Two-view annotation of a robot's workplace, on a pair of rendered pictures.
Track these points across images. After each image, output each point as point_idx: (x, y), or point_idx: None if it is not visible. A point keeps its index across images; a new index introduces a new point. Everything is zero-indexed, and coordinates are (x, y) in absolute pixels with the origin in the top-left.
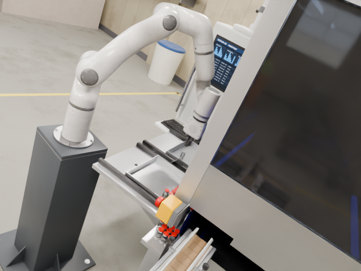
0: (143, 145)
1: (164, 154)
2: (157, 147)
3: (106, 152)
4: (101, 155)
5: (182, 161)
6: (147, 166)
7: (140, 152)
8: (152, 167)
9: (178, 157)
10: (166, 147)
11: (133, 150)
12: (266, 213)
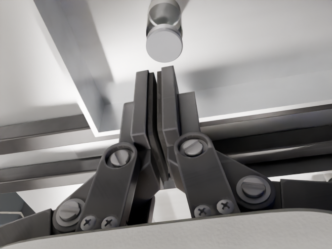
0: (20, 185)
1: (114, 138)
2: (3, 86)
3: (22, 214)
4: (30, 213)
5: (233, 116)
6: (157, 211)
7: (59, 186)
8: (167, 200)
9: (143, 27)
10: (3, 20)
11: (41, 200)
12: None
